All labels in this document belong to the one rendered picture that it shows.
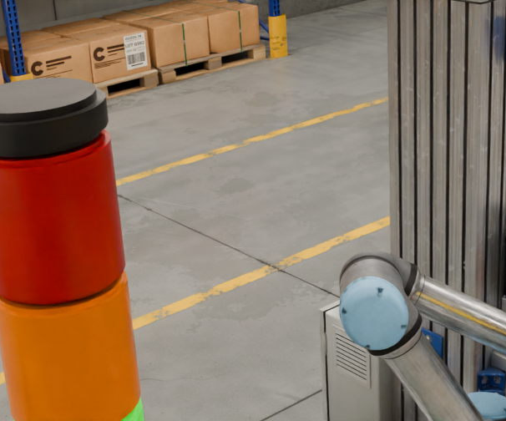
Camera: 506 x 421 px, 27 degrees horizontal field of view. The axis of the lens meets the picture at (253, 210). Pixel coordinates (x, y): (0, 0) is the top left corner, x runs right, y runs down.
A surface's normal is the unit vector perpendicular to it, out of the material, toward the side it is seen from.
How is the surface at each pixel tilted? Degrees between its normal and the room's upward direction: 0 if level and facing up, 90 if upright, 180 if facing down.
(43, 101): 0
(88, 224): 90
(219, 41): 90
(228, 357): 0
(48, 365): 90
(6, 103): 0
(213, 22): 89
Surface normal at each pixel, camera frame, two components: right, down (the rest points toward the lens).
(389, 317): -0.14, 0.27
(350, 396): -0.78, 0.28
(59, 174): 0.47, 0.30
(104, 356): 0.68, 0.24
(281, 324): -0.06, -0.93
